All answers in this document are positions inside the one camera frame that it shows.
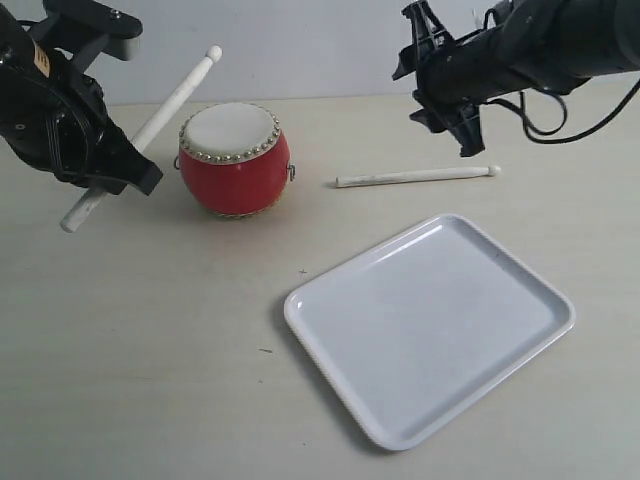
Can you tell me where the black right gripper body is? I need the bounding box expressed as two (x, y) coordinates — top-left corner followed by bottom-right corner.
(412, 29), (505, 110)

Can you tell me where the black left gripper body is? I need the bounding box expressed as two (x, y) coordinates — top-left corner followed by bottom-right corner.
(1, 44), (113, 181)

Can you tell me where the white drumstick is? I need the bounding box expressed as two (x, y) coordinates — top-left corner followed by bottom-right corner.
(59, 45), (223, 233)
(335, 165), (501, 188)

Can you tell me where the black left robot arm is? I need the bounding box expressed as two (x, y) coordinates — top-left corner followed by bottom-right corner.
(1, 1), (162, 195)

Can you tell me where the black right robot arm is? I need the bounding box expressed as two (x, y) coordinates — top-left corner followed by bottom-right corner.
(392, 0), (639, 157)

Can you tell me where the small red drum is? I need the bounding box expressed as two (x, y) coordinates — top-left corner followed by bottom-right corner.
(175, 102), (296, 218)

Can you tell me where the white plastic tray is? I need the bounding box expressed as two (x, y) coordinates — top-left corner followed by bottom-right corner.
(283, 214), (576, 451)

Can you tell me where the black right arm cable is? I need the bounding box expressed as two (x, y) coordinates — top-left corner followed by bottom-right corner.
(482, 77), (640, 145)

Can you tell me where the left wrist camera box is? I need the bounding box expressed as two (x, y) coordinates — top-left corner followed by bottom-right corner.
(28, 0), (143, 73)

